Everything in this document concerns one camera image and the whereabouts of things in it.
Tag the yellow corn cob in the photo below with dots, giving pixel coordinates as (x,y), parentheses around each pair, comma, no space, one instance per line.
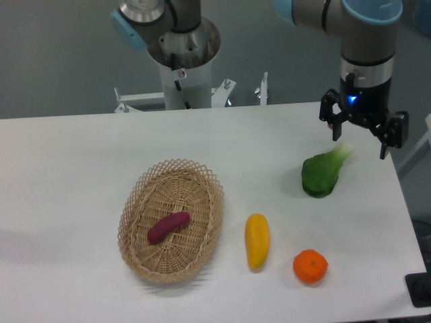
(257,241)

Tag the white frame at right edge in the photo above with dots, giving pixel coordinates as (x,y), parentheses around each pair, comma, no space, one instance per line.
(416,153)

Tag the white metal clamp bracket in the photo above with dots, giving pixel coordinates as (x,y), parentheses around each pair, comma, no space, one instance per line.
(177,98)

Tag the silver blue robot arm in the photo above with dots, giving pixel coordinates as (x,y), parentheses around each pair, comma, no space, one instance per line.
(367,29)

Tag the orange tangerine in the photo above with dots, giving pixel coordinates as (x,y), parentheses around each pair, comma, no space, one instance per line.
(310,266)

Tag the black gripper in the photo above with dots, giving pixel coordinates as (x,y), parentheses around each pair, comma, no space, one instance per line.
(368,108)

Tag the purple sweet potato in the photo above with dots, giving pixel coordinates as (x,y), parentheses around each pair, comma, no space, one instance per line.
(166,225)

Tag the green bok choy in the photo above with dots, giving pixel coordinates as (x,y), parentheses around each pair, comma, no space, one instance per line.
(320,173)

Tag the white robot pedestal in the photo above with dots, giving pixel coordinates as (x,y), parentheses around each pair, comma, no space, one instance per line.
(187,57)

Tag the oval wicker basket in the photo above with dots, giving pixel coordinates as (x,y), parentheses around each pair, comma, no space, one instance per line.
(172,186)

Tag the black device at table edge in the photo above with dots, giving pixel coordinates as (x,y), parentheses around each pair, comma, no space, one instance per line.
(418,285)

